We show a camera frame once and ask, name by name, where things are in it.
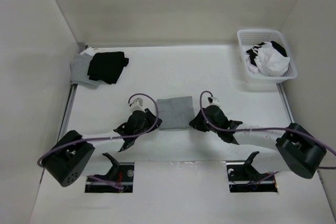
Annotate white plastic laundry basket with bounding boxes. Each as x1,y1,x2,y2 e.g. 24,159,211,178
237,29,298,84

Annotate folded black tank top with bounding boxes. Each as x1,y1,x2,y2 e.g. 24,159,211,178
87,51,129,84

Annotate folded grey tank top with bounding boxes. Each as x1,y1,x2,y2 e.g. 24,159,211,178
70,54,100,89

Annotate grey tank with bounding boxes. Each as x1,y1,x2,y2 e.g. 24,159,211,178
157,96,195,131
70,54,100,89

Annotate folded white tank top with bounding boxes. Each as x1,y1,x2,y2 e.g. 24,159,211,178
81,47,96,56

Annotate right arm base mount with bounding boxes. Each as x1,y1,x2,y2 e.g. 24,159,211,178
226,152,278,193

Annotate black tank top in basket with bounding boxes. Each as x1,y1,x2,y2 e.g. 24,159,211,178
246,41,288,66

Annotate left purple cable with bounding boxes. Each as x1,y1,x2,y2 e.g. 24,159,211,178
38,93,160,190

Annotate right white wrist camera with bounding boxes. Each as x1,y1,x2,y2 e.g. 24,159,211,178
207,97,221,107

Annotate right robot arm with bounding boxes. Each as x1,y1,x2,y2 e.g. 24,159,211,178
189,105,327,180

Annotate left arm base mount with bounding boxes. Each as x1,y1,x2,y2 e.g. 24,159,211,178
85,153,135,194

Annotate white tank top in basket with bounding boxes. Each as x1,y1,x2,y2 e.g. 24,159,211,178
246,44,290,77

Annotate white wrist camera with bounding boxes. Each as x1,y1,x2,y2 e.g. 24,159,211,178
207,97,221,107
129,98,145,113

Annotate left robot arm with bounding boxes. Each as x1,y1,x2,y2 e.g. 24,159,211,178
38,109,162,187

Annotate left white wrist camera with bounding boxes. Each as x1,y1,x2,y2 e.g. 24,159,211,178
129,98,145,113

